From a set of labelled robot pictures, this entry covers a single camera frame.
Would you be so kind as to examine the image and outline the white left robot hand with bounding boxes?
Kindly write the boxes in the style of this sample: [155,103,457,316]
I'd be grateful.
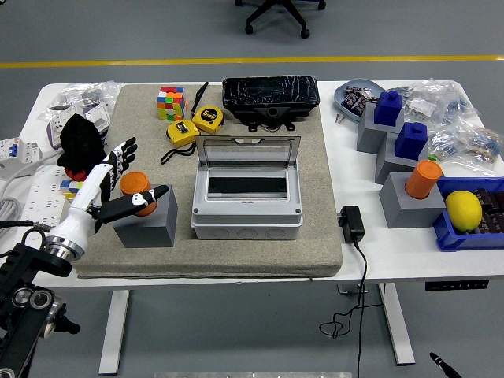
[46,136,170,254]

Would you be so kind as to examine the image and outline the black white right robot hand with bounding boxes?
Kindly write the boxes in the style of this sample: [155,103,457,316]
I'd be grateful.
[428,351,462,378]

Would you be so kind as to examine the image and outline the orange cylinder battery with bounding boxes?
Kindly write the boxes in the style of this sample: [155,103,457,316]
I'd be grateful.
[404,159,443,200]
[119,172,158,217]

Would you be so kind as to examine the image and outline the grey junction box clear lid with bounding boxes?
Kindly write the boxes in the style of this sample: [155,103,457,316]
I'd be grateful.
[190,135,304,241]

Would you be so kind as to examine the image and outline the black plastic tray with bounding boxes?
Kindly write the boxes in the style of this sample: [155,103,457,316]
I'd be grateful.
[221,74,321,133]

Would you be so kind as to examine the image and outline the small colourful puzzle cube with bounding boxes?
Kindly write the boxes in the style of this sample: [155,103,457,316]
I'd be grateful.
[60,180,86,205]

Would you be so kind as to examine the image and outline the white power strip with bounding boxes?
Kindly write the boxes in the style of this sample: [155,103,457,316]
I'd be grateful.
[17,164,82,232]

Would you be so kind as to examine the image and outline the black cloth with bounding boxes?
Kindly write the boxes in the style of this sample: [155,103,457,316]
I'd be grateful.
[56,113,109,177]

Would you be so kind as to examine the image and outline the white table leg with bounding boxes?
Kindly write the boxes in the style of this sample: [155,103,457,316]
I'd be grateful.
[377,282,417,366]
[98,290,131,376]

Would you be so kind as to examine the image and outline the white circuit breaker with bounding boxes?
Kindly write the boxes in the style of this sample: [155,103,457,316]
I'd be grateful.
[0,136,43,166]

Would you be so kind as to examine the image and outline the black table control panel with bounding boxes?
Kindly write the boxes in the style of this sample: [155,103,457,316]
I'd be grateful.
[424,279,491,292]

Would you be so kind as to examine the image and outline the grey block with round hole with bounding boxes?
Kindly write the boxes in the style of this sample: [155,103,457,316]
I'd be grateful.
[113,183,177,249]

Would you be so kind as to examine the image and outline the blue plastic bin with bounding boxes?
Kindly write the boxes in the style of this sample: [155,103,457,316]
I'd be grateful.
[432,176,504,252]

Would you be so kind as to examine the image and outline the large colourful puzzle cube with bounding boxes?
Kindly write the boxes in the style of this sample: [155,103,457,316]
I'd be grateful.
[156,86,188,122]

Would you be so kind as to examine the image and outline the yellow tape measure black label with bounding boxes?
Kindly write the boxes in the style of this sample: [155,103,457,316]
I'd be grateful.
[191,105,225,134]

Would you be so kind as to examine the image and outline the yellow lemon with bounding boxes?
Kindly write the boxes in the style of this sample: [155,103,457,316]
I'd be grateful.
[445,190,484,232]

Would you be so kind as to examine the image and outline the dark packets in bin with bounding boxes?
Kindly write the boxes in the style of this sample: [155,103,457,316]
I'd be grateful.
[472,187,504,236]

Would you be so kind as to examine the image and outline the grey holder block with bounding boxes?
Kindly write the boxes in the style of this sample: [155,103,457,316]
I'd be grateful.
[374,132,428,185]
[379,171,448,229]
[356,102,406,154]

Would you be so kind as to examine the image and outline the black tweezers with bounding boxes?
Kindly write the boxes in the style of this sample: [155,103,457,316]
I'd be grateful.
[191,81,209,118]

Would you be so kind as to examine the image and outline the black power adapter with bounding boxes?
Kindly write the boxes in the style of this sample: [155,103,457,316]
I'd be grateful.
[337,205,366,245]

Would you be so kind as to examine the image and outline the clear bags of small parts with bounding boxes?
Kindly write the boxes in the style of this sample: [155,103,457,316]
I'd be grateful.
[427,124,504,176]

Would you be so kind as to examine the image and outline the blue block with knob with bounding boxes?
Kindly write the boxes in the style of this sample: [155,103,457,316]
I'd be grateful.
[372,90,403,127]
[395,121,429,161]

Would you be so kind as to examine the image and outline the grey-brown mat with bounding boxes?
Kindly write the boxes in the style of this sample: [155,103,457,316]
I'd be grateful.
[72,83,343,280]

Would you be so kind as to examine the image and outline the clear bag of white parts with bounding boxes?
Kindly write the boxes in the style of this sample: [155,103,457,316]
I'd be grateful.
[399,80,450,123]

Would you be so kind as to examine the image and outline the clear bag of blue parts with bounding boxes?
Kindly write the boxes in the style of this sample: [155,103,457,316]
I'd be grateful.
[432,80,480,127]

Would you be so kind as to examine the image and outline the black office chair base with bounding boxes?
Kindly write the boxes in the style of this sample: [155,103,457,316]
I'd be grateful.
[234,0,328,39]

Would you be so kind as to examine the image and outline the dark snack packets in dish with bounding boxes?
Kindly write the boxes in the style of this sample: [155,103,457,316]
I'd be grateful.
[341,85,379,117]

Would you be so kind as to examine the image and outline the blue-grey oval dish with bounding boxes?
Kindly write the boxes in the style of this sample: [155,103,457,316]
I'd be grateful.
[333,78,389,119]

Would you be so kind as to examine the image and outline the white cable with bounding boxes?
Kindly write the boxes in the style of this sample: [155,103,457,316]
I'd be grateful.
[0,151,60,196]

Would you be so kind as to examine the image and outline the grey coiled cable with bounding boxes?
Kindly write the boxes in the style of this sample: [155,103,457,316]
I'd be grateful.
[0,196,23,237]

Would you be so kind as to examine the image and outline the yellow tape measure with strap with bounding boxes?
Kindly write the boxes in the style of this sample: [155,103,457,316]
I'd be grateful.
[160,120,201,165]

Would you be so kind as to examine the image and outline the black adapter cord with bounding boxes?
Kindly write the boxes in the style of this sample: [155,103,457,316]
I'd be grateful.
[318,239,369,378]

